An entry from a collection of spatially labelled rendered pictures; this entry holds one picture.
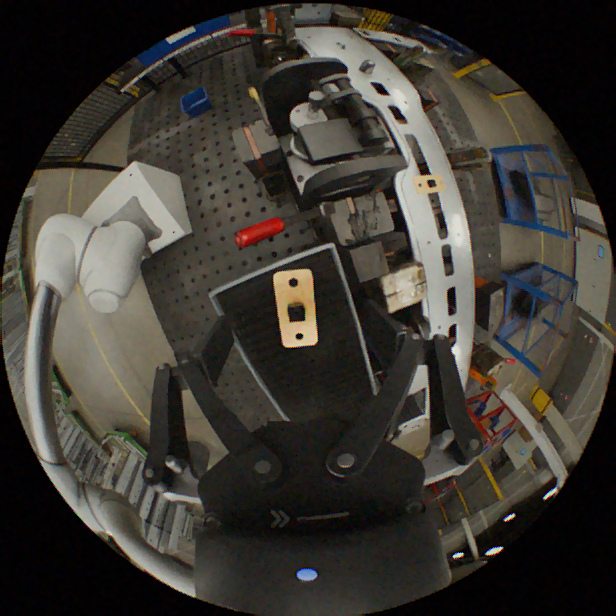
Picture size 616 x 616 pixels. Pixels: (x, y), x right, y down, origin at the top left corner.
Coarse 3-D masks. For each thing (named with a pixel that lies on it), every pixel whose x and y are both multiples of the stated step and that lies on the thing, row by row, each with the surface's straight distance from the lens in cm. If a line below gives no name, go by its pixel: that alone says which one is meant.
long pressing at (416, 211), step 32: (320, 32) 78; (352, 32) 83; (352, 64) 60; (384, 64) 66; (384, 96) 54; (416, 96) 61; (416, 128) 52; (416, 192) 45; (448, 192) 51; (416, 224) 44; (448, 224) 49; (416, 256) 44; (448, 288) 51; (448, 320) 55
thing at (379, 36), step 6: (360, 30) 88; (366, 30) 90; (372, 30) 93; (366, 36) 83; (372, 36) 85; (378, 36) 87; (384, 36) 90; (390, 36) 93; (396, 36) 97; (390, 42) 87; (396, 42) 89; (402, 42) 92; (408, 42) 96; (414, 42) 101; (426, 48) 102
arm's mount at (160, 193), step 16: (128, 176) 63; (144, 176) 62; (160, 176) 69; (176, 176) 79; (112, 192) 68; (128, 192) 66; (144, 192) 64; (160, 192) 66; (176, 192) 75; (96, 208) 74; (112, 208) 71; (144, 208) 67; (160, 208) 65; (176, 208) 71; (96, 224) 78; (160, 224) 69; (176, 224) 68; (160, 240) 74
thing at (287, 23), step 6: (276, 6) 51; (282, 6) 52; (288, 6) 53; (294, 6) 54; (300, 6) 53; (276, 12) 53; (282, 12) 52; (288, 12) 53; (276, 18) 56; (282, 18) 53; (288, 18) 54; (282, 24) 54; (288, 24) 55; (282, 30) 57; (288, 30) 56; (294, 30) 56; (288, 36) 57; (294, 36) 58
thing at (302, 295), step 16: (288, 272) 21; (304, 272) 21; (288, 288) 21; (304, 288) 22; (288, 304) 22; (304, 304) 22; (288, 320) 23; (304, 320) 22; (288, 336) 23; (304, 336) 24
